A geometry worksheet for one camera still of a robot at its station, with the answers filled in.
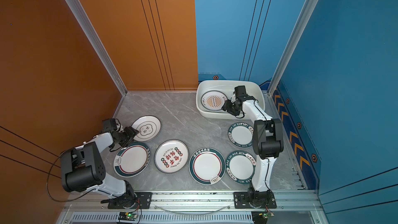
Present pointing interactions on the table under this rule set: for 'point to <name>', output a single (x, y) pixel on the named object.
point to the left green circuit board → (128, 216)
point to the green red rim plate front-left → (132, 160)
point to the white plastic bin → (253, 88)
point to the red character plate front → (171, 156)
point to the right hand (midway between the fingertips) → (223, 108)
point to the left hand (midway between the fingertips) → (136, 132)
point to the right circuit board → (260, 217)
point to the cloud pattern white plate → (148, 127)
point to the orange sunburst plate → (214, 100)
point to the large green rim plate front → (207, 165)
